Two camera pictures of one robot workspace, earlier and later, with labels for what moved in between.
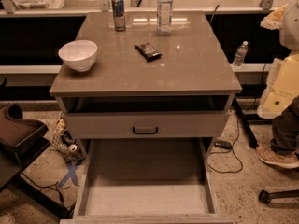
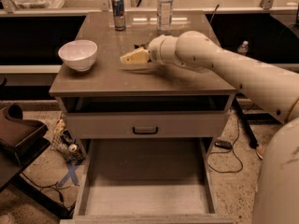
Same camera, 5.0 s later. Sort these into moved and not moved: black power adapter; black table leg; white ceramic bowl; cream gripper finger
Moved: cream gripper finger
Not moved: black table leg; black power adapter; white ceramic bowl
